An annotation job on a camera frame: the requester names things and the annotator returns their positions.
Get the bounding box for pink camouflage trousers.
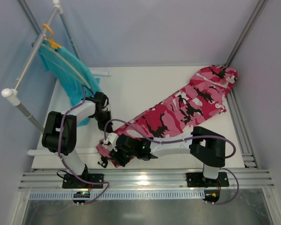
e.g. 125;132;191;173
95;65;239;168

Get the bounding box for white clothes rack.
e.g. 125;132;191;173
1;0;112;157

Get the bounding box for grey slotted cable duct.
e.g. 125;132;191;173
29;189;205;201

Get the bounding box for aluminium frame rail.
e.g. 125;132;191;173
18;168;274;191

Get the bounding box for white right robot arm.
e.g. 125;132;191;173
104;127;226;181

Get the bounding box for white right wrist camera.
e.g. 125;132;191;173
103;133;118;151

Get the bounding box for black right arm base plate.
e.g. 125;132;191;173
186;172;229;188

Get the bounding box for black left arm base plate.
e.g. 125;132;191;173
61;172;104;189

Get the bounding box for turquoise t-shirt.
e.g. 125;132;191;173
37;39;103;127

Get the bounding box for orange plastic hanger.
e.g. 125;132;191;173
42;23;62;49

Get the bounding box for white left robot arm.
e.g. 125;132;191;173
42;92;113;181

